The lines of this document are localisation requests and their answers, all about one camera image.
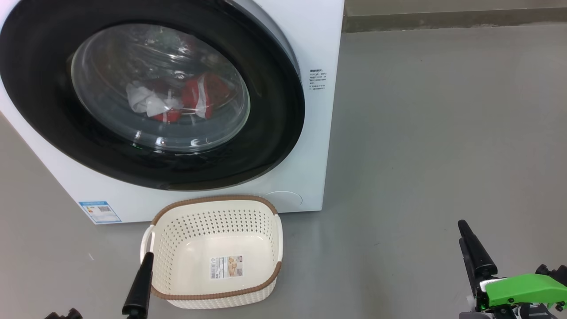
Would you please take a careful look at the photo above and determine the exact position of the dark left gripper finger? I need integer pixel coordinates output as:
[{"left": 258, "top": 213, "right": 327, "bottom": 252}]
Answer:
[{"left": 122, "top": 252, "right": 154, "bottom": 319}]

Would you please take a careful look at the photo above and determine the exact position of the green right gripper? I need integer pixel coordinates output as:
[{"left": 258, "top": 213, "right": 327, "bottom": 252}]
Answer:
[{"left": 458, "top": 219, "right": 567, "bottom": 319}]

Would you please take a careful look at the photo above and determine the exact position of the washing machine glass door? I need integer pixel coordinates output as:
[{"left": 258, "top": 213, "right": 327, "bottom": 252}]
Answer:
[{"left": 0, "top": 0, "right": 306, "bottom": 192}]

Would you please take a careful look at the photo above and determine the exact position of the red and white garment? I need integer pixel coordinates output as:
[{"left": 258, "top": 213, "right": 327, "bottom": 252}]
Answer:
[{"left": 126, "top": 73, "right": 233, "bottom": 124}]

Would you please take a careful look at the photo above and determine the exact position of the cream perforated laundry basket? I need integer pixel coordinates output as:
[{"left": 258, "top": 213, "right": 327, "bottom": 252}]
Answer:
[{"left": 140, "top": 195, "right": 284, "bottom": 310}]

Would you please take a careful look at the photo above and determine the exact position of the white front-load washing machine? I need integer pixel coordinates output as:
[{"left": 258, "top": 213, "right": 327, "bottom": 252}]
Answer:
[{"left": 0, "top": 0, "right": 345, "bottom": 225}]

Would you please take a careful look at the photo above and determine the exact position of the blue energy label sticker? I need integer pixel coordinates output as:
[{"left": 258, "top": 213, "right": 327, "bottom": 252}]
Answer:
[{"left": 79, "top": 201, "right": 122, "bottom": 224}]

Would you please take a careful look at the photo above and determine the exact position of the round white filter cover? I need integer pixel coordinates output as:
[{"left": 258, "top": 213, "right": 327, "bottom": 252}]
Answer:
[{"left": 264, "top": 191, "right": 303, "bottom": 212}]

